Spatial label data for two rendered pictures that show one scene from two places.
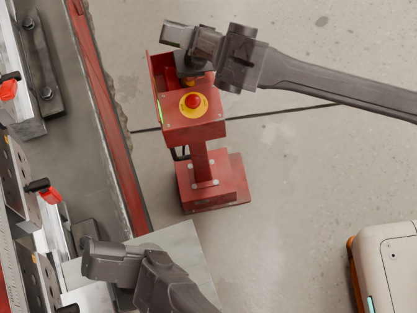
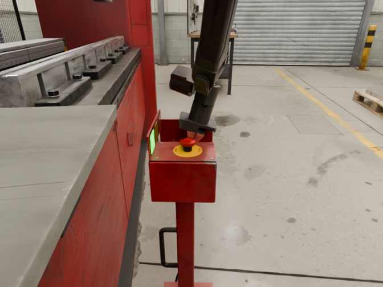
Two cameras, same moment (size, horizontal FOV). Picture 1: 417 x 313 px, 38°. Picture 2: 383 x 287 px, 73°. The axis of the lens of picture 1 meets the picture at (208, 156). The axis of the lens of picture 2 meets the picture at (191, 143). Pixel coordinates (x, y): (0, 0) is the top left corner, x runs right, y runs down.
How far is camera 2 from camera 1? 1.06 m
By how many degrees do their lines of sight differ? 44
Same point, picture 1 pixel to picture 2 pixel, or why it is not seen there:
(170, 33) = (180, 70)
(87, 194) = not seen: hidden behind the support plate
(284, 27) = (265, 219)
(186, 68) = (188, 119)
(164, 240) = (32, 114)
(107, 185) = not seen: hidden behind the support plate
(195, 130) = (183, 172)
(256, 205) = not seen: outside the picture
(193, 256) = (70, 136)
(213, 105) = (207, 152)
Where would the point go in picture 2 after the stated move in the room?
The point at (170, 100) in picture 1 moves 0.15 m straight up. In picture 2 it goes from (166, 145) to (164, 87)
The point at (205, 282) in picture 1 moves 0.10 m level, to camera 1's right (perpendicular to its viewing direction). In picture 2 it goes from (45, 183) to (265, 192)
